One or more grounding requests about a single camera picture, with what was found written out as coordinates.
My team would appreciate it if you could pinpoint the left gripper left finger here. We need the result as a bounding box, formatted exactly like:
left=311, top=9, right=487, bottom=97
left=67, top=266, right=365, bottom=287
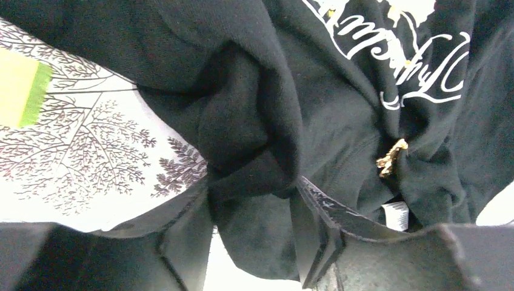
left=1, top=181, right=213, bottom=290

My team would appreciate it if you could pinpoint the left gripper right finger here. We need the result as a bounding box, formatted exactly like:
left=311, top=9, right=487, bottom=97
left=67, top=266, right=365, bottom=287
left=290, top=178, right=513, bottom=290

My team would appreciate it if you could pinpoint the small gold brooch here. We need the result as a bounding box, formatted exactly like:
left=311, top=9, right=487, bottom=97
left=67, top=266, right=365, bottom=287
left=375, top=138, right=409, bottom=178

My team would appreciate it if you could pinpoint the black floral t-shirt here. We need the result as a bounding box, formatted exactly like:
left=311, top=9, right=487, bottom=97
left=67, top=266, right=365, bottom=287
left=1, top=1, right=513, bottom=279

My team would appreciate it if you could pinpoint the floral table mat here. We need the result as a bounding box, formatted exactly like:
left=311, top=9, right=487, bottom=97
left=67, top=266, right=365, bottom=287
left=1, top=20, right=207, bottom=232

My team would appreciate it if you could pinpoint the green cube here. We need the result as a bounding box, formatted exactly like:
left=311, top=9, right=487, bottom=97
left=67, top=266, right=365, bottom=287
left=1, top=48, right=52, bottom=129

